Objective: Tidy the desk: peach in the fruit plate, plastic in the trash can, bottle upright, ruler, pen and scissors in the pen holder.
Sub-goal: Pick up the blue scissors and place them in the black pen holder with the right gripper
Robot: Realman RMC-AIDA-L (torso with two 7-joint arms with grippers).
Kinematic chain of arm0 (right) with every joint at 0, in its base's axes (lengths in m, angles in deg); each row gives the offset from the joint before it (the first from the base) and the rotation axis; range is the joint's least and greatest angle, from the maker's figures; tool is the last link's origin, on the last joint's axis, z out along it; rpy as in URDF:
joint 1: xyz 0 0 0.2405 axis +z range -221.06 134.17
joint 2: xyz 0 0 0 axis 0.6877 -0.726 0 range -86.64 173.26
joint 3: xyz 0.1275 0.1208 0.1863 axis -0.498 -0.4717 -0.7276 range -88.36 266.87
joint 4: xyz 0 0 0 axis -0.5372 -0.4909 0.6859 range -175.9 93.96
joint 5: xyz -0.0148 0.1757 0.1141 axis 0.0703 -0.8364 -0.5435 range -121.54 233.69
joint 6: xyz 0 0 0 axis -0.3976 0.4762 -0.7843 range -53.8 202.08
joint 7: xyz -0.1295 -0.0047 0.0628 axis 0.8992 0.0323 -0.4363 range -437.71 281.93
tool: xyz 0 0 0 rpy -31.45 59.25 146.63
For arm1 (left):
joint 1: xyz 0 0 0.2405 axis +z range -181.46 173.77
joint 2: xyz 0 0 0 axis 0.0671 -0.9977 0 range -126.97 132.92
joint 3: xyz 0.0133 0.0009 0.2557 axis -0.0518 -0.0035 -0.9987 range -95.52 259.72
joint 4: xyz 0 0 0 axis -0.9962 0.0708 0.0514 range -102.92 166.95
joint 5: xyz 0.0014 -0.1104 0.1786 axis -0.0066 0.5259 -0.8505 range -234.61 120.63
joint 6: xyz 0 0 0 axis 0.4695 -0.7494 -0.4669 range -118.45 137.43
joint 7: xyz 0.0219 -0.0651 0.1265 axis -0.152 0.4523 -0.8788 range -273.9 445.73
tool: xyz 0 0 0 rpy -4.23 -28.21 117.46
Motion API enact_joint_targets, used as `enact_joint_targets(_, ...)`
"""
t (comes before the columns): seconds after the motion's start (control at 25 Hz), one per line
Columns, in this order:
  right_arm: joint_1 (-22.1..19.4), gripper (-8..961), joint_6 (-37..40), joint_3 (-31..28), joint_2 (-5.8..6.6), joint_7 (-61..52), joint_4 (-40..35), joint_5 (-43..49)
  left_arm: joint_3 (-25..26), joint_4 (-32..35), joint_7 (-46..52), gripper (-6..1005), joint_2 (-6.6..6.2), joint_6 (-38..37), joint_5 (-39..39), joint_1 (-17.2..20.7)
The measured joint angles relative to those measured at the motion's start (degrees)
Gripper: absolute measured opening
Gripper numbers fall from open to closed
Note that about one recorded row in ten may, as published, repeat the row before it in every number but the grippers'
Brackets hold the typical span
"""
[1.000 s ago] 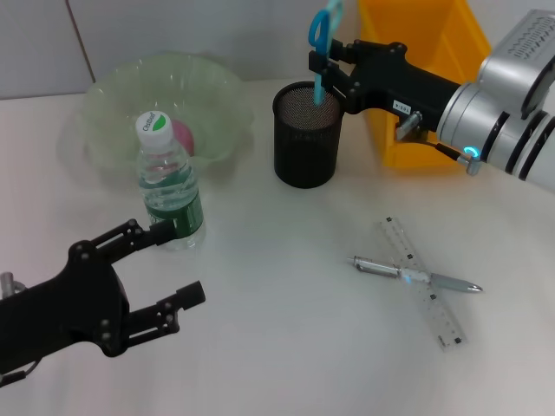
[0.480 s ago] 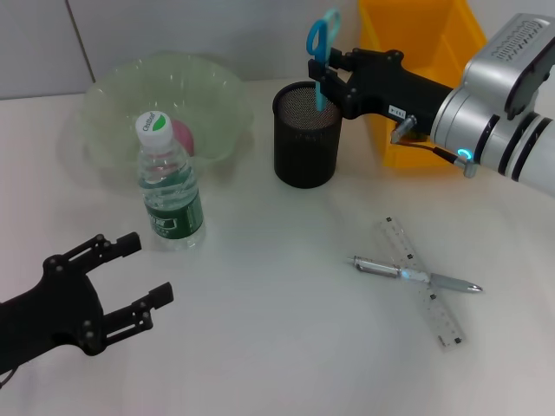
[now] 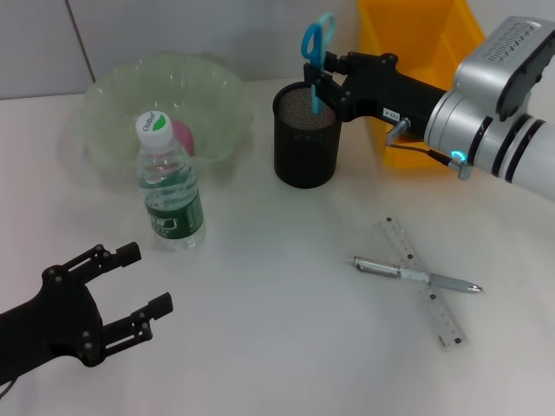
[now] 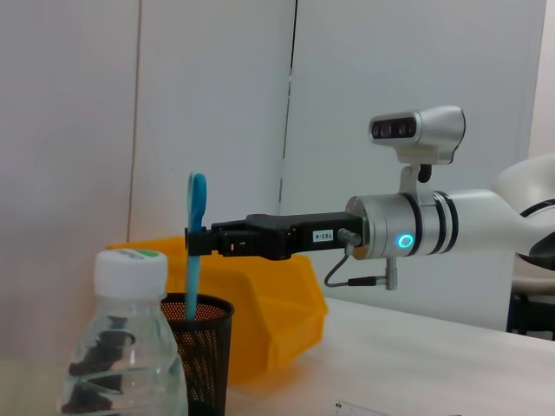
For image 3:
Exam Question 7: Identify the clear green-label water bottle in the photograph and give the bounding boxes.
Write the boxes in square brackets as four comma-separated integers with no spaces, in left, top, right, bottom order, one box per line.
[134,110,206,251]

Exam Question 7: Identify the clear plastic ruler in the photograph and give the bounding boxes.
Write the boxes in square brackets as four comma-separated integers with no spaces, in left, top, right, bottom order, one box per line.
[375,216,468,353]

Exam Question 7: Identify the black mesh pen holder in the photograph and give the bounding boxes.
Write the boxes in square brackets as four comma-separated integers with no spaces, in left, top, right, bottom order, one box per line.
[271,81,347,190]

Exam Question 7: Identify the pink peach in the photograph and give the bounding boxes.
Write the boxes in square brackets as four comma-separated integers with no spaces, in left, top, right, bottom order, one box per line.
[171,120,195,157]

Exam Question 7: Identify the translucent green fruit bowl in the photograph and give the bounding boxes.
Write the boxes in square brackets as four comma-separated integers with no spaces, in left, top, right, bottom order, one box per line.
[80,50,255,174]

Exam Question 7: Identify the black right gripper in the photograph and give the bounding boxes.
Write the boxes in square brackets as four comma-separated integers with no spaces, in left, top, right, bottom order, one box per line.
[303,49,448,140]

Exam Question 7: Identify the silver white pen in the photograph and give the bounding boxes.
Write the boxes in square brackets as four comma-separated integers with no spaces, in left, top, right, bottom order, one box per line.
[346,254,483,294]

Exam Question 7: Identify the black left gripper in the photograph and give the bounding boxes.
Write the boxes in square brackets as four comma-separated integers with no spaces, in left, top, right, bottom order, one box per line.
[0,241,175,383]

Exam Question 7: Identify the blue and teal scissors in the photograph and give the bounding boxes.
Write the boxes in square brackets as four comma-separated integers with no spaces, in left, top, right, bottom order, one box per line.
[301,12,337,116]

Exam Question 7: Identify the yellow plastic bin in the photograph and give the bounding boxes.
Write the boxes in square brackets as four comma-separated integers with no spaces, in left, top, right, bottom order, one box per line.
[357,0,486,169]

